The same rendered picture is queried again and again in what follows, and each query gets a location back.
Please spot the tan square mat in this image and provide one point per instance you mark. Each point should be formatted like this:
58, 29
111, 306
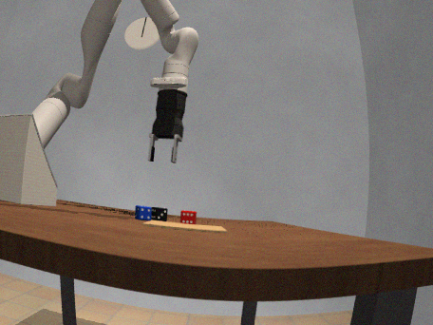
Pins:
193, 227

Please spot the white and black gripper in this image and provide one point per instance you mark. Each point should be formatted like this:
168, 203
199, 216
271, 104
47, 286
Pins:
170, 109

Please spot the red die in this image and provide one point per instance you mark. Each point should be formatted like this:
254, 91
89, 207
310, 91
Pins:
188, 217

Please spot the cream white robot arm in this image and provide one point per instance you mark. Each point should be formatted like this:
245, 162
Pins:
50, 114

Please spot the black die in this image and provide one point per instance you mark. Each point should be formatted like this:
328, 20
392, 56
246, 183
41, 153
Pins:
159, 213

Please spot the blue die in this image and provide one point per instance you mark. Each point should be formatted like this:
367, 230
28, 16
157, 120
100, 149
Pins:
143, 213

